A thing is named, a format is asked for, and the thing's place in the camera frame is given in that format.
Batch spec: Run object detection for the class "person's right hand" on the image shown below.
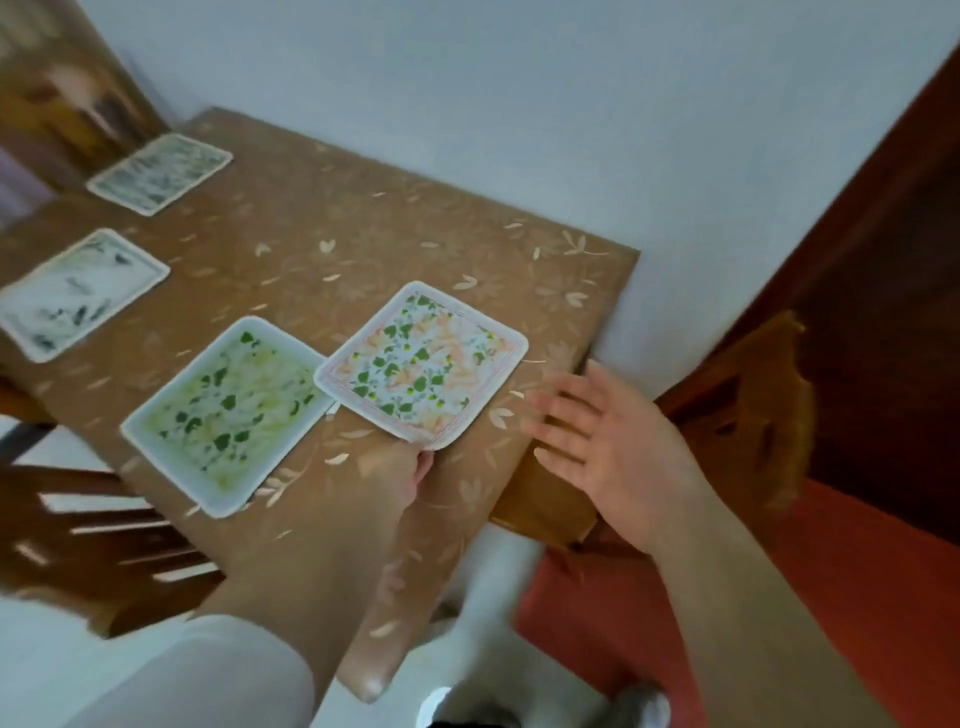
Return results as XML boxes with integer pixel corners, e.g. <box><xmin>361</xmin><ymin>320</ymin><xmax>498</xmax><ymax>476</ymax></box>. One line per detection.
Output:
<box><xmin>520</xmin><ymin>359</ymin><xmax>715</xmax><ymax>556</ymax></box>

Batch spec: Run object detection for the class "person's left hand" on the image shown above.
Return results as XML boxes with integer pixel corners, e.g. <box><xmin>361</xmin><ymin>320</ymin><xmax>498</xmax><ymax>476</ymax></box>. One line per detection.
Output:
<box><xmin>351</xmin><ymin>442</ymin><xmax>437</xmax><ymax>543</ymax></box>

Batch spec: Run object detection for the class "orange green floral placemat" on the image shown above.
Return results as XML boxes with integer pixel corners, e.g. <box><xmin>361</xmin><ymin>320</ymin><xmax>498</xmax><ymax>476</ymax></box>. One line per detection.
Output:
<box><xmin>313</xmin><ymin>281</ymin><xmax>531</xmax><ymax>453</ymax></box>

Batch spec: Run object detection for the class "person's right forearm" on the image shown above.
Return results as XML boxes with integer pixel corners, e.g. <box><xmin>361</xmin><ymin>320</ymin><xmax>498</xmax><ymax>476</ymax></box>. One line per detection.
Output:
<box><xmin>649</xmin><ymin>486</ymin><xmax>897</xmax><ymax>728</ymax></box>

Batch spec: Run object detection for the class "person's left forearm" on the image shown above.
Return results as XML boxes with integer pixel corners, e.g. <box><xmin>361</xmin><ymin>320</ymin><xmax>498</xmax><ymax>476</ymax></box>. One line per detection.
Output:
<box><xmin>196</xmin><ymin>506</ymin><xmax>399</xmax><ymax>702</ymax></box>

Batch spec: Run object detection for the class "wooden table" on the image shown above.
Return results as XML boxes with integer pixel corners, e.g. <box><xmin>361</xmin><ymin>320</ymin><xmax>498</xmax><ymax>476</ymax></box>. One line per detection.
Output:
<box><xmin>489</xmin><ymin>442</ymin><xmax>603</xmax><ymax>550</ymax></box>

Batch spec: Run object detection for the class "green leaf print placemat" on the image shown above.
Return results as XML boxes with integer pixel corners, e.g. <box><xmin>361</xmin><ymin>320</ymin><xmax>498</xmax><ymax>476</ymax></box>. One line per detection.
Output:
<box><xmin>120</xmin><ymin>315</ymin><xmax>340</xmax><ymax>520</ymax></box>

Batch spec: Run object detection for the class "brown leaf pattern tablecloth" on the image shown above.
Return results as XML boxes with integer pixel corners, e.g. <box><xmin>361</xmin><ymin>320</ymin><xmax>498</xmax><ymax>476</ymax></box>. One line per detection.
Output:
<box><xmin>0</xmin><ymin>107</ymin><xmax>641</xmax><ymax>706</ymax></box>

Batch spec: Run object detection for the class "white shoe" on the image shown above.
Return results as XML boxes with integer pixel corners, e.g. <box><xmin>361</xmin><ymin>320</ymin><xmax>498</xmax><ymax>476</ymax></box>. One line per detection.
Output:
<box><xmin>598</xmin><ymin>681</ymin><xmax>673</xmax><ymax>728</ymax></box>

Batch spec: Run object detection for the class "dark brown wooden door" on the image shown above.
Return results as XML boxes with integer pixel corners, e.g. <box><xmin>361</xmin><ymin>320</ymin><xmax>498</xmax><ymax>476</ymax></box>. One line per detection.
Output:
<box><xmin>660</xmin><ymin>45</ymin><xmax>960</xmax><ymax>549</ymax></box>

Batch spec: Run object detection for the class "wooden slatted chair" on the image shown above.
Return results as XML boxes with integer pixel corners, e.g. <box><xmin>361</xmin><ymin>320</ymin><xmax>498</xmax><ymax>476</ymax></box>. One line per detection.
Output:
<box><xmin>0</xmin><ymin>378</ymin><xmax>226</xmax><ymax>640</ymax></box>

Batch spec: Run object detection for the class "pale grey print placemat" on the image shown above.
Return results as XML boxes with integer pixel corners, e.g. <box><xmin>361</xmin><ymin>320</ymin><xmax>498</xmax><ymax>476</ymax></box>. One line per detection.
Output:
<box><xmin>0</xmin><ymin>228</ymin><xmax>172</xmax><ymax>365</ymax></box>

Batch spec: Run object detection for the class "dark grey print placemat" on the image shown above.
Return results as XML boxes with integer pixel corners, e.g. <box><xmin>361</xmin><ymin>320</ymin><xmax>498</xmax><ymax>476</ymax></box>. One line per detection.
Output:
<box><xmin>85</xmin><ymin>132</ymin><xmax>234</xmax><ymax>218</ymax></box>

